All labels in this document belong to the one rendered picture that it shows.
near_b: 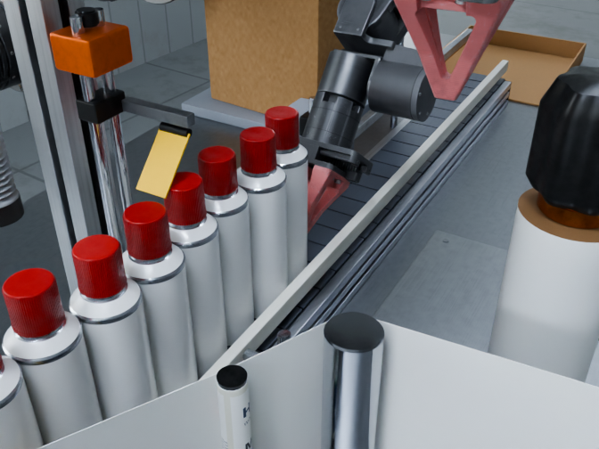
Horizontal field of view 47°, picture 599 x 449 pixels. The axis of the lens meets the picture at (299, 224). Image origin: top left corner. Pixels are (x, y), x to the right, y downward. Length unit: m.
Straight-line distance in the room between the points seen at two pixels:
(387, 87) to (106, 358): 0.40
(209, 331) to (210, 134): 0.65
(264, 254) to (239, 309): 0.06
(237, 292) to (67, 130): 0.21
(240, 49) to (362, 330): 0.86
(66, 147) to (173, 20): 3.56
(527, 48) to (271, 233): 1.13
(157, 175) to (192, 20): 3.77
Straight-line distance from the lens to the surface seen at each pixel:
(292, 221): 0.71
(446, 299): 0.77
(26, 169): 3.05
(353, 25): 0.78
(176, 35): 4.22
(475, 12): 0.42
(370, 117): 0.97
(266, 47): 1.20
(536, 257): 0.57
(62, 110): 0.63
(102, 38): 0.56
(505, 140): 1.25
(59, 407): 0.52
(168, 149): 0.56
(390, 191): 0.89
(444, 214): 1.01
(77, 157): 0.65
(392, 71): 0.75
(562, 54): 1.68
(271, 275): 0.69
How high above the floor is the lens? 1.36
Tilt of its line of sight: 33 degrees down
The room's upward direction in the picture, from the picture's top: straight up
